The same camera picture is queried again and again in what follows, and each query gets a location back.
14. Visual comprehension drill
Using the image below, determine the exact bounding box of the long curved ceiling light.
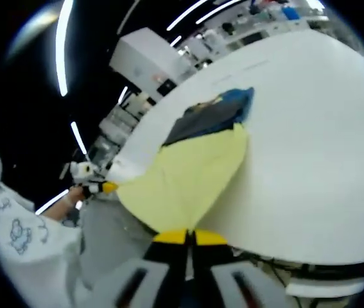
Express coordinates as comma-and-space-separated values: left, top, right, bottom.
166, 0, 209, 32

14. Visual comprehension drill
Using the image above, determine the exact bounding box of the small black cabinet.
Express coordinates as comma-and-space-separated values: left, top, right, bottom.
155, 78, 178, 96

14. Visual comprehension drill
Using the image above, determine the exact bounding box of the bright arc ceiling light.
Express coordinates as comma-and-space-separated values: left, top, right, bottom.
55, 0, 74, 98

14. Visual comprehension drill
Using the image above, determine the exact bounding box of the large white block pillar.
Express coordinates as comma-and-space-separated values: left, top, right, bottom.
108, 26, 193, 98

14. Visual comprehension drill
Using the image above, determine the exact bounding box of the low straight ceiling light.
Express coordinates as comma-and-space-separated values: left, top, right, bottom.
35, 189, 71, 216

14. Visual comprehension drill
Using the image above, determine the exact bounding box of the blue storage box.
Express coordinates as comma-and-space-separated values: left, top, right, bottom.
282, 6, 297, 21

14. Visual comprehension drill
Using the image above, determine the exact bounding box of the person's left hand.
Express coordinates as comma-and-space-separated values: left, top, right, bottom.
67, 185, 85, 207

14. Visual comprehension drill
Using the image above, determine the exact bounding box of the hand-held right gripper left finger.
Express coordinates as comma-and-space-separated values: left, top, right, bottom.
91, 228, 191, 308

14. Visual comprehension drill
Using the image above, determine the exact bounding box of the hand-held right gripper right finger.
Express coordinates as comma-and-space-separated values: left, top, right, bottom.
189, 228, 288, 308

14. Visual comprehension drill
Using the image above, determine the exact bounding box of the white lab counter shelving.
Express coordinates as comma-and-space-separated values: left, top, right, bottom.
180, 0, 318, 62

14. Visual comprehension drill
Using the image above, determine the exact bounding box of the shorter curved ceiling light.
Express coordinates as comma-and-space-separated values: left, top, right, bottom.
195, 0, 244, 26

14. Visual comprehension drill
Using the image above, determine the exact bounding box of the yellow blue black garment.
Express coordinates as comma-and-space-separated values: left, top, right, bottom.
115, 86, 256, 235

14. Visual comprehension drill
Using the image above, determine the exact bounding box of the short straight ceiling light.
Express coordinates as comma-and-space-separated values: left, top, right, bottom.
69, 121, 89, 155

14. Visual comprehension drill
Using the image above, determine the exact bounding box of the white table base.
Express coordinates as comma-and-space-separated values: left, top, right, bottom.
284, 278, 364, 298

